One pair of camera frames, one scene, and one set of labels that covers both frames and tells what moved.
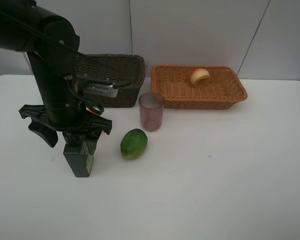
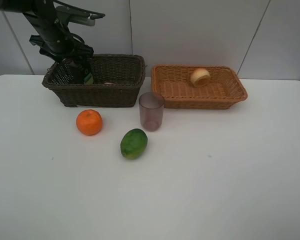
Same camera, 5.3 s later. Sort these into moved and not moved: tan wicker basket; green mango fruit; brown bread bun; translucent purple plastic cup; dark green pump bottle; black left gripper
Moved: dark green pump bottle; black left gripper
Not moved: brown bread bun; green mango fruit; translucent purple plastic cup; tan wicker basket
